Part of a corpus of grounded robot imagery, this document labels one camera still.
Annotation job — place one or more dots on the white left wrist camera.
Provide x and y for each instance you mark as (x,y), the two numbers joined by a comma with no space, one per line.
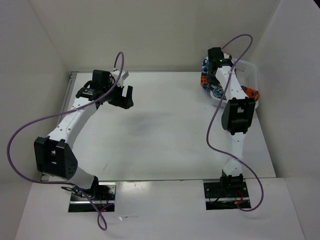
(121,76)

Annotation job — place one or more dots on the white plastic basket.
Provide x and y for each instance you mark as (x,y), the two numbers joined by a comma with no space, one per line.
(246,74)

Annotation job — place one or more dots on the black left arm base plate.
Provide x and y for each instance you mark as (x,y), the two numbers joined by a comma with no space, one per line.
(104,200)

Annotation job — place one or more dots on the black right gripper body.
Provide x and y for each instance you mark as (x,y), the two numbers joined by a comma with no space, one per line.
(211,78)

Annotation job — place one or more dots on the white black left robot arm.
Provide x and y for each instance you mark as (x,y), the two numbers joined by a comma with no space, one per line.
(54,153)

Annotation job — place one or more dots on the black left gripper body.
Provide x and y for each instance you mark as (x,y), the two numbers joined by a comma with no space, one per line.
(117,91)

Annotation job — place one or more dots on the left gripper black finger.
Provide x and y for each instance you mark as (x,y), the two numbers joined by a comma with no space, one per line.
(123,102)
(128,98)

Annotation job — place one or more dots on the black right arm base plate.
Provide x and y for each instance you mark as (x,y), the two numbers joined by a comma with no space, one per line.
(212,195)

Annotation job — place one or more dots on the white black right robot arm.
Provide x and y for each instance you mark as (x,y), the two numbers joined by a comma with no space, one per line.
(236,118)

